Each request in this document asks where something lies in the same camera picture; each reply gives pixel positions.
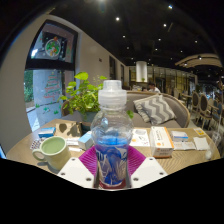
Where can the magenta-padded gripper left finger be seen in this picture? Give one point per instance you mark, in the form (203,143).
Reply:
(87,160)

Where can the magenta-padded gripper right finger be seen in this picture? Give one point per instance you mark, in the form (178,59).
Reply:
(136,160)

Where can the clear blue-label drink bottle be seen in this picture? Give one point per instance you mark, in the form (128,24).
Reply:
(111,133)

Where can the light blue tissue pack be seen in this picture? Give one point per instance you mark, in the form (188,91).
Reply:
(85,140)

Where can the white printed pamphlet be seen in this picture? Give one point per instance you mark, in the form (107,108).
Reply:
(140,137)

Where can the white orange-print box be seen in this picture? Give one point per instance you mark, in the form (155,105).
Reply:
(160,141)

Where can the pale green mug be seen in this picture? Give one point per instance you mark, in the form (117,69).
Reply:
(55,151)

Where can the blue white packet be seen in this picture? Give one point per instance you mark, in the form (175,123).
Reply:
(179,136)

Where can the blue white card pack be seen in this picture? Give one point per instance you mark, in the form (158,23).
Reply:
(46,132)

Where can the white paper sheets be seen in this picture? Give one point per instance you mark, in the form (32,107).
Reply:
(185,145)

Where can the pill blister pack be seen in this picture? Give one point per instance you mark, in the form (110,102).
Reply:
(36,144)

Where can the grey white chevron cushion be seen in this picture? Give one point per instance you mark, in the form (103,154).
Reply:
(156,109)

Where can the green potted plant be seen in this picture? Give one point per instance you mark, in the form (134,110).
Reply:
(83,96)

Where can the white napkin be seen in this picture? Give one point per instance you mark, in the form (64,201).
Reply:
(201,143)

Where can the yellow card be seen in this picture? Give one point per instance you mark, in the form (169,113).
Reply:
(200,132)

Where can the person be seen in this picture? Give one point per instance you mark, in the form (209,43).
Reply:
(153,88)

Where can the group of round-back chairs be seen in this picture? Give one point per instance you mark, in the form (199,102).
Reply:
(203,106)

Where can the group of ceiling lights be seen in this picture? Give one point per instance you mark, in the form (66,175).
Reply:
(117,19)

